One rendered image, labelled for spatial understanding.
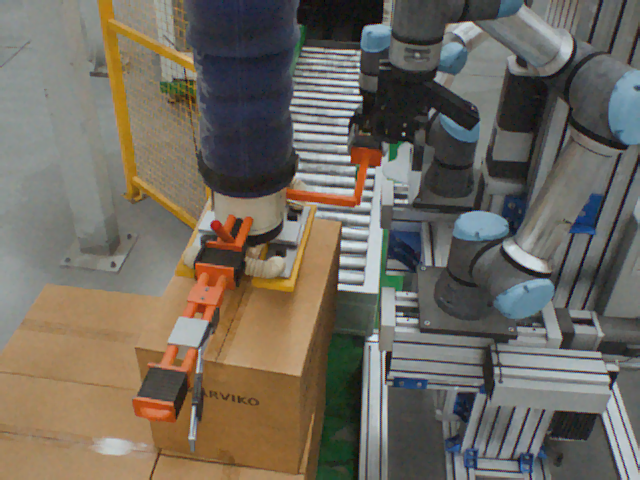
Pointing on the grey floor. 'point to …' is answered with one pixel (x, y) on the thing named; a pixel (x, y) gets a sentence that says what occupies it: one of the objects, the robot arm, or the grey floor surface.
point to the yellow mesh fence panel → (127, 105)
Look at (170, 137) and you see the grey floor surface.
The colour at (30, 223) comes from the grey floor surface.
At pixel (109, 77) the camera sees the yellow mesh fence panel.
